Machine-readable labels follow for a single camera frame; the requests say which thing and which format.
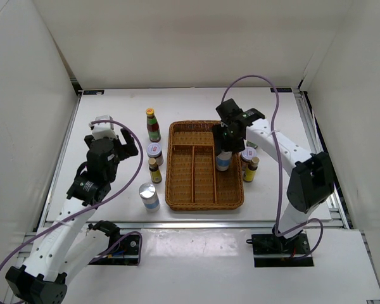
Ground right silver lid jar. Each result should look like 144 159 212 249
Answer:
240 147 257 171

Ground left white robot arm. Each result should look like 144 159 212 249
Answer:
5 130 143 303

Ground small yellow label bottle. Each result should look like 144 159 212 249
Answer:
148 158 162 184

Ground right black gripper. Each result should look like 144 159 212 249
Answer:
212 123 246 156

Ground yellow cap sauce bottle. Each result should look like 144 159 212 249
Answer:
146 108 162 143
246 141 258 149

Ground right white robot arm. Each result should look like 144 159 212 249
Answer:
212 99 334 253

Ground silver lid jar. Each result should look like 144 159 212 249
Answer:
240 147 257 171
146 142 164 166

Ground purple cable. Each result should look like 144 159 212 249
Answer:
221 74 324 259
0 119 145 301

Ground right yellow cap sauce bottle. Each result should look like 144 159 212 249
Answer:
246 141 258 149

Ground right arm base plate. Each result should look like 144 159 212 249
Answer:
246 232 314 268

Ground brown wicker basket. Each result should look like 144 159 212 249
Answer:
165 120 244 212

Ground white blue canister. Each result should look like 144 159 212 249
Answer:
139 182 160 212
215 151 232 172

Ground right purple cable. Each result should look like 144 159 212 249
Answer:
221 74 324 259

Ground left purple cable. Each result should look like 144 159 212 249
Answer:
0 119 145 301

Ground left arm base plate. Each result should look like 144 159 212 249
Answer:
89 231 143 266

